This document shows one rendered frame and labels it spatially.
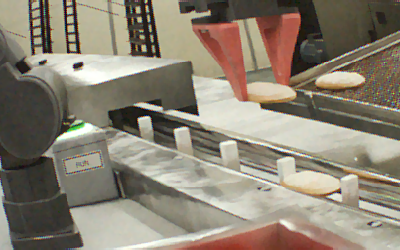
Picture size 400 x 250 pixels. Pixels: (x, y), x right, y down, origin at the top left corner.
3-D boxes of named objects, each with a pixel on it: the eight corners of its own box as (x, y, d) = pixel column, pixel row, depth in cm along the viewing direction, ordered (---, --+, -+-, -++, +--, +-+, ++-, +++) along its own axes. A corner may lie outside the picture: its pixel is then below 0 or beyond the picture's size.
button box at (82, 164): (61, 224, 116) (39, 135, 115) (116, 214, 119) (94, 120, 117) (73, 238, 109) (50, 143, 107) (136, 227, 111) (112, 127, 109)
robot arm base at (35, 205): (11, 229, 101) (14, 254, 89) (-8, 161, 100) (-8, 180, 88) (72, 221, 102) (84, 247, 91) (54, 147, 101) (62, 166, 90)
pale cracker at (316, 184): (271, 187, 90) (270, 176, 90) (308, 175, 92) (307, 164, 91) (317, 201, 81) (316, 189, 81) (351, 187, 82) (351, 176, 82)
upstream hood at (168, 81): (-7, 95, 251) (-11, 66, 250) (43, 78, 257) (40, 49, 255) (73, 147, 134) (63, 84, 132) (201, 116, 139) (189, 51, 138)
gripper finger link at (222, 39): (307, 93, 91) (283, -6, 89) (233, 110, 89) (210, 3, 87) (278, 87, 97) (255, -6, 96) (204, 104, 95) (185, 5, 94)
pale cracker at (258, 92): (224, 97, 97) (221, 85, 97) (262, 89, 98) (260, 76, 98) (267, 106, 88) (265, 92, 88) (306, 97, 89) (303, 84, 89)
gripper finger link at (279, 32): (319, 90, 91) (295, -7, 90) (248, 107, 89) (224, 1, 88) (290, 84, 98) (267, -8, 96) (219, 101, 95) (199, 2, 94)
